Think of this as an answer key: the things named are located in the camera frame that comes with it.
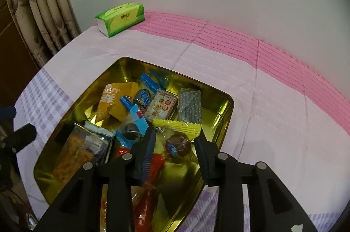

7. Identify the orange snack packet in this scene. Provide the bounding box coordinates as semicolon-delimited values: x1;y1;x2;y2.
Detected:
96;81;140;123

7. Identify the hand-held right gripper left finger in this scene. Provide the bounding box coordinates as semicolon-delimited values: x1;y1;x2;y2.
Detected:
34;125;157;232

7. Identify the yellow chocolate candy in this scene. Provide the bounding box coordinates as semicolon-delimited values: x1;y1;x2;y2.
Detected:
152;119;203;159

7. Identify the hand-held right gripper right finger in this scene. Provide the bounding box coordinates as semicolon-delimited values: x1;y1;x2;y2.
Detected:
194;135;319;232

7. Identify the large blue dark candy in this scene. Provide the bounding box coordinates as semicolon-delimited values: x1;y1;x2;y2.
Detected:
115;105;150;151

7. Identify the beige patterned curtain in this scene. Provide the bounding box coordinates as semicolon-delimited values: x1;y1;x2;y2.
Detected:
4;0;82;69

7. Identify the round blue candy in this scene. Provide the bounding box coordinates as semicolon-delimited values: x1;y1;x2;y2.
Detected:
134;72;165;108

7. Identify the green tissue pack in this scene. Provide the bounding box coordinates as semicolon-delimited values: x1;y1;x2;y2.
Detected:
95;3;145;38

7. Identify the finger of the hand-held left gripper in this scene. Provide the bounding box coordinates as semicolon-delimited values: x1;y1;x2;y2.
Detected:
12;124;37;152
0;106;16;119

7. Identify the small blue candy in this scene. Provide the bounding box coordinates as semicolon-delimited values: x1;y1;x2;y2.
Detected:
119;95;137;112

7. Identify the maroon and gold tin box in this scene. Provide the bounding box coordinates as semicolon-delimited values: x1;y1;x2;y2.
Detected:
33;57;235;232

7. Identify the small brown pastry packet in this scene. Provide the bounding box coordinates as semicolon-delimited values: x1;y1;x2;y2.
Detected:
143;90;179;123

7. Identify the red snack packet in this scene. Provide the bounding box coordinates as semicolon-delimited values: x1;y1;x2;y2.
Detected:
116;146;166;232

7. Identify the clear packet of fried snacks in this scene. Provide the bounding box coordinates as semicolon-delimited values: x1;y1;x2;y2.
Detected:
52;123;97;189

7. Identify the clear packet of seaweed sticks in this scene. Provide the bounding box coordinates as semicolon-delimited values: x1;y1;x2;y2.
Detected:
178;88;203;125

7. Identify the blue cracker packet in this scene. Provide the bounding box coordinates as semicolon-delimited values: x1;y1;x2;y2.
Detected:
84;121;115;164

